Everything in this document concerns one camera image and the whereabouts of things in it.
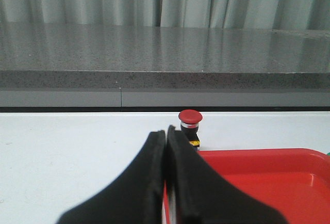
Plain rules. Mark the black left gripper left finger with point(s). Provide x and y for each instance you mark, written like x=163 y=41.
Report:
x=135 y=196

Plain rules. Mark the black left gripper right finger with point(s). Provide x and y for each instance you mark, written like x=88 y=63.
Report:
x=198 y=194

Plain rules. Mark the red mushroom push button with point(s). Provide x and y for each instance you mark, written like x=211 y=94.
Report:
x=189 y=124

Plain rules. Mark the red plastic tray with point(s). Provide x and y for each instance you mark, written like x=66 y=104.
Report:
x=294 y=181

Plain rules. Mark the grey stone counter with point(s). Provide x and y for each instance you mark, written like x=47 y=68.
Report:
x=74 y=65

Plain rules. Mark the grey-white curtain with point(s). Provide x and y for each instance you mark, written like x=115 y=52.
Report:
x=262 y=14

